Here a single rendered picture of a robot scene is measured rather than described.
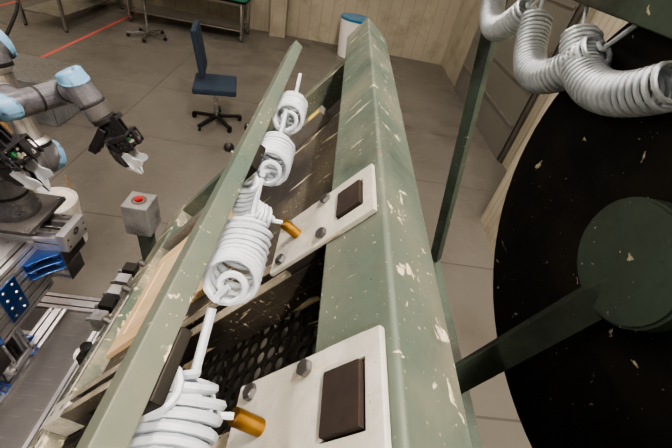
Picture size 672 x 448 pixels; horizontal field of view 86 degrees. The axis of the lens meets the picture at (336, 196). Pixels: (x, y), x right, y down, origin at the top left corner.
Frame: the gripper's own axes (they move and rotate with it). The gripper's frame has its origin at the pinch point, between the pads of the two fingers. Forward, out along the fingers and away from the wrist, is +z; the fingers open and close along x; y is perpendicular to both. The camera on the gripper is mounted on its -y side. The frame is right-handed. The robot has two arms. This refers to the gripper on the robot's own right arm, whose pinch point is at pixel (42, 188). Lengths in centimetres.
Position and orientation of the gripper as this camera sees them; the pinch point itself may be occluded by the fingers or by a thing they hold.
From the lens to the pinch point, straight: 116.1
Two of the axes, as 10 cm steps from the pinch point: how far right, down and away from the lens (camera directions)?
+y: 9.4, 0.0, -3.4
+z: 2.5, 6.9, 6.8
